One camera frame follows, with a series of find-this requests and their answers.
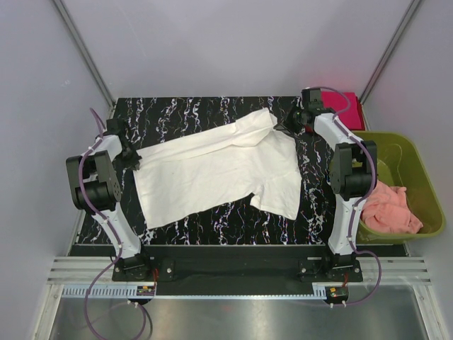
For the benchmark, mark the olive green plastic basket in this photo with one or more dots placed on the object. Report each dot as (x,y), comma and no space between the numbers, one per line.
(399,164)

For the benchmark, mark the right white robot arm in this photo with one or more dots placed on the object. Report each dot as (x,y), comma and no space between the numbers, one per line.
(353,176)

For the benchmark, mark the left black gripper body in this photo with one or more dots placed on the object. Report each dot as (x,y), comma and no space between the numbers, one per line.
(125,158)

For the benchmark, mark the white t shirt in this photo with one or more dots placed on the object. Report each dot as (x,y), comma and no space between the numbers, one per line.
(191,174)

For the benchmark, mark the right aluminium frame post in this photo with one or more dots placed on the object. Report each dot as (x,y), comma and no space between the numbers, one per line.
(391,47)

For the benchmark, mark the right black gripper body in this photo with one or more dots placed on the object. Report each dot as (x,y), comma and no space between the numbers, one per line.
(295,119)

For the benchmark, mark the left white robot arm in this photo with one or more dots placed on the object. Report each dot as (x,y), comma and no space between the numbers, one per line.
(95,189)

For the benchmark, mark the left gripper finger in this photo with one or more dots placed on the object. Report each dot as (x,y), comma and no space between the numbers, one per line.
(135,166)
(137,157)

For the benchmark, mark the white slotted cable duct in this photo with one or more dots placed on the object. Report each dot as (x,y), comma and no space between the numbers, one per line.
(304,291)

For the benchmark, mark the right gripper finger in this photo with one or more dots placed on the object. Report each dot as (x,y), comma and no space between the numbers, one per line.
(290,133)
(282,125)

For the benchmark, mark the aluminium frame post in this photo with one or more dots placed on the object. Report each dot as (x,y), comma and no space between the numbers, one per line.
(83,50)
(391,47)

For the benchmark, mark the pink crumpled t shirt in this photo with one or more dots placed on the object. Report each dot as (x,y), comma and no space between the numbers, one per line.
(386,210)

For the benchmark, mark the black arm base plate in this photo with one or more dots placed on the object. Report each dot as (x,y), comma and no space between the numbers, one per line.
(241,265)

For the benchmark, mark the black marble pattern mat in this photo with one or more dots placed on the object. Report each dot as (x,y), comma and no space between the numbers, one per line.
(155,120)

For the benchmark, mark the folded magenta t shirt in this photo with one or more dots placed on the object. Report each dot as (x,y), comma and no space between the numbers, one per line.
(345,106)

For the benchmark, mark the aluminium rail profile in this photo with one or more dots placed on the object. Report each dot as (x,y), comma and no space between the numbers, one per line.
(73,270)

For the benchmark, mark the left aluminium frame post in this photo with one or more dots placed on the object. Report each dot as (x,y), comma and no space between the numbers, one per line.
(83,50)

